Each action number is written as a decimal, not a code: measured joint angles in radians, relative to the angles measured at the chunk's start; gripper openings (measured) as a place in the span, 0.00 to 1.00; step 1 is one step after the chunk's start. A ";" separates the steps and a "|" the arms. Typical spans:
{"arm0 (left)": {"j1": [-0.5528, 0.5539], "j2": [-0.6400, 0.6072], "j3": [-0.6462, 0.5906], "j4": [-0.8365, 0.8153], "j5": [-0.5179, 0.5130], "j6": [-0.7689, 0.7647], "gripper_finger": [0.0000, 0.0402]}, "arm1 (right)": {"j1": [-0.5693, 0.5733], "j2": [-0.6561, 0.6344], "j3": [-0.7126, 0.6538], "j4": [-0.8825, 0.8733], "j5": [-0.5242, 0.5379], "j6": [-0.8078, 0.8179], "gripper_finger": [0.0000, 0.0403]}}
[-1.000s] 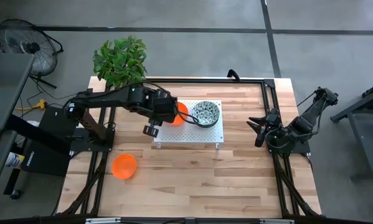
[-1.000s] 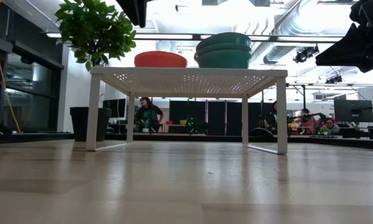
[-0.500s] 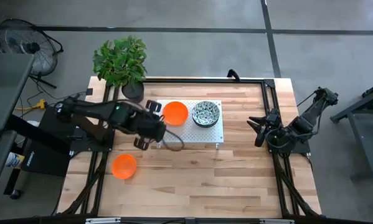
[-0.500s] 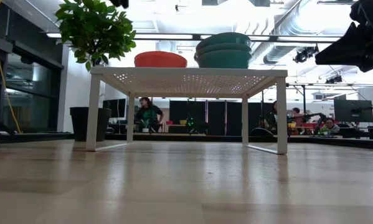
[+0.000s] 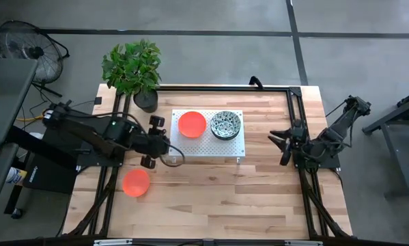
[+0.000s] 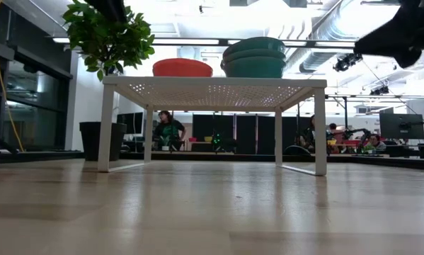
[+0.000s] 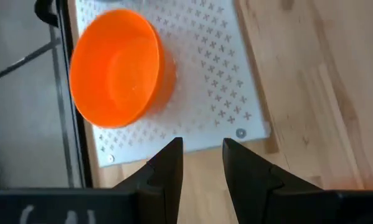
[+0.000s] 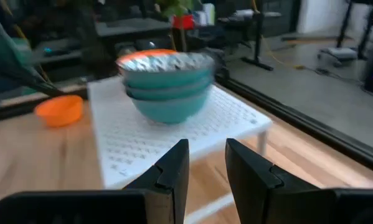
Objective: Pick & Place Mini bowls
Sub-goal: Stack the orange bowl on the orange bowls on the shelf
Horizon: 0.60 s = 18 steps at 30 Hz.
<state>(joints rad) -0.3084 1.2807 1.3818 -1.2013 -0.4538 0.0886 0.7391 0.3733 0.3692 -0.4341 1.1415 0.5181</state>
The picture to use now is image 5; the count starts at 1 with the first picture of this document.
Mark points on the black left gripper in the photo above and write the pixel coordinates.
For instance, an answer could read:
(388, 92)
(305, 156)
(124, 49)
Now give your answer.
(149, 143)

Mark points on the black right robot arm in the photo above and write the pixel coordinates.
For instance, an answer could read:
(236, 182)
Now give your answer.
(330, 135)

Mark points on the black caster wheel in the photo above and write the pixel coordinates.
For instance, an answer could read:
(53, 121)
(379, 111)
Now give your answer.
(16, 213)

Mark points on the white perforated metal rack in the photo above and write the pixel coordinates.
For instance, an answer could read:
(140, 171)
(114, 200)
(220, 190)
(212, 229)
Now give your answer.
(207, 147)

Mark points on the white and yellow can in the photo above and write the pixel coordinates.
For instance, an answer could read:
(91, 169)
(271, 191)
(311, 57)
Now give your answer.
(16, 176)

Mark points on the black control box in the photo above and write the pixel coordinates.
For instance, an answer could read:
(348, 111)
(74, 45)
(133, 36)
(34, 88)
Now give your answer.
(47, 177)

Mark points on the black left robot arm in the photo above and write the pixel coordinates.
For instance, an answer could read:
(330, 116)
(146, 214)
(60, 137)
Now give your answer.
(125, 131)

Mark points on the black aluminium table frame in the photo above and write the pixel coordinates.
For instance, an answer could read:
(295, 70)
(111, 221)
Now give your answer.
(224, 89)

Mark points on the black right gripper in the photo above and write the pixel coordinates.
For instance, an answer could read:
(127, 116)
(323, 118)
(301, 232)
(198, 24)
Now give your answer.
(298, 143)

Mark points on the orange mini bowl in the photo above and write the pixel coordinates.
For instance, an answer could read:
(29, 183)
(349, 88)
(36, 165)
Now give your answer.
(136, 182)
(192, 124)

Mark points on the black stand beam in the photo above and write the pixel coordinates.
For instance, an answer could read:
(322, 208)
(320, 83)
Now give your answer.
(30, 143)

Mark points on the green leafy plant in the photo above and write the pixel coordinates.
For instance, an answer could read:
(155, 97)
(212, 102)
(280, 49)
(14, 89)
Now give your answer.
(132, 68)

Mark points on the small black tag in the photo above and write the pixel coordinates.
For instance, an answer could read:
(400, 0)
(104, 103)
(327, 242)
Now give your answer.
(98, 100)

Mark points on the white metal bracket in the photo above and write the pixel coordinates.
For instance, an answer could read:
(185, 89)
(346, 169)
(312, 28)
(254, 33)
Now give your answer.
(112, 242)
(303, 243)

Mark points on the grey metal stand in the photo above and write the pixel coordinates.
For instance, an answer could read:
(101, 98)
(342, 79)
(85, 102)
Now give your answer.
(395, 150)

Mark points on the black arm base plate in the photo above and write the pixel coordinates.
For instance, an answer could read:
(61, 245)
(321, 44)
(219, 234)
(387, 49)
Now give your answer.
(330, 162)
(88, 159)

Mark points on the patterned black white bowl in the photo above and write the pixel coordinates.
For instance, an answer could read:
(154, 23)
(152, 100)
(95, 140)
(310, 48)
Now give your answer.
(225, 123)

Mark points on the black plant pot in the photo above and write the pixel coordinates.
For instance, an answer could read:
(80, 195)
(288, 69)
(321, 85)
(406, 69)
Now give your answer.
(146, 100)

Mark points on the black floor fan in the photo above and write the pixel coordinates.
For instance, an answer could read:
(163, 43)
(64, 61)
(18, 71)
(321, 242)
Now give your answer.
(30, 51)

